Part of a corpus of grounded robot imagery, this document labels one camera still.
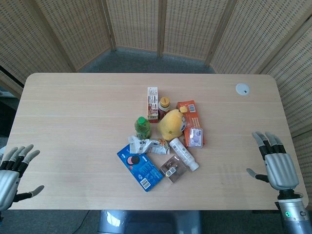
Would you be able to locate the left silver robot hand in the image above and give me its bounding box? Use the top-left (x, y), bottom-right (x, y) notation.
top-left (0, 144), bottom-right (45, 212)

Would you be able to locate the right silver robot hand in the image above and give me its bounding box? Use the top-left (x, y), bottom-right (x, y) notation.
top-left (246, 131), bottom-right (300, 191)

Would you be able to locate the blue cookie box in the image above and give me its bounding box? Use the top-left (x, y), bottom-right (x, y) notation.
top-left (117, 144), bottom-right (165, 193)

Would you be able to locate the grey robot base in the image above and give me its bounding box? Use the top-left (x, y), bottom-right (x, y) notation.
top-left (97, 209), bottom-right (203, 234)

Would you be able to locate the purple blister pack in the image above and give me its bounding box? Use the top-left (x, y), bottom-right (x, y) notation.
top-left (189, 127), bottom-right (204, 148)

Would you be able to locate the white plastic bottle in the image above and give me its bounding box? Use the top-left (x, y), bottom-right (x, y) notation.
top-left (169, 137), bottom-right (200, 172)

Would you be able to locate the orange cardboard box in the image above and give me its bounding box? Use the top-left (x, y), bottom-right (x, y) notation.
top-left (176, 99), bottom-right (207, 148)

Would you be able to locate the clear plastic chocolate box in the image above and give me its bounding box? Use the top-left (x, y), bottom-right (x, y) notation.
top-left (159, 155), bottom-right (190, 183)

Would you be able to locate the yellow plush toy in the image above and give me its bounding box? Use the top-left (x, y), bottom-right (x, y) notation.
top-left (156, 109), bottom-right (187, 141)

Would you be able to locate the orange lid supplement jar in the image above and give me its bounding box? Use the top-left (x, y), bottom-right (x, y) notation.
top-left (157, 97), bottom-right (171, 122)

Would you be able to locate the crumpled white snack bag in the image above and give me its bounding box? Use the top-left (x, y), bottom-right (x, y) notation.
top-left (128, 135), bottom-right (171, 156)

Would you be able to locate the tall white red carton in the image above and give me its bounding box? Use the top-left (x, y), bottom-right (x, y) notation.
top-left (147, 87), bottom-right (161, 123)

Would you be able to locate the green tea bottle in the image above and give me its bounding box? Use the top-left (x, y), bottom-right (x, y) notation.
top-left (133, 116), bottom-right (152, 140)

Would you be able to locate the woven folding screen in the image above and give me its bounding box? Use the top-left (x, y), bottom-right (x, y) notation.
top-left (0, 0), bottom-right (312, 203)

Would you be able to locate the white table cable grommet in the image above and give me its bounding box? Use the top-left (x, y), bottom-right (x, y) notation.
top-left (235, 83), bottom-right (251, 96)

